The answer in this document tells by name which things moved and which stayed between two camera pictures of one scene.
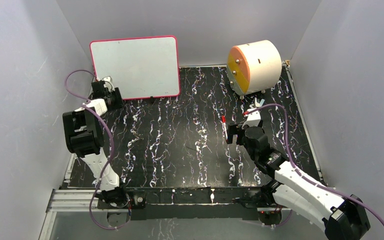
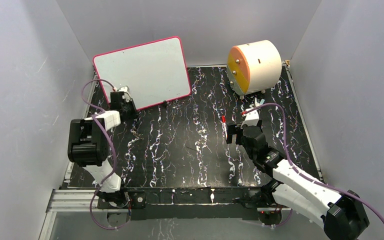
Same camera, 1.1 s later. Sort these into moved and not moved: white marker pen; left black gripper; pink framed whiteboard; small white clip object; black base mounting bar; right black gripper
Moved: left black gripper; pink framed whiteboard
Not moved: white marker pen; small white clip object; right black gripper; black base mounting bar
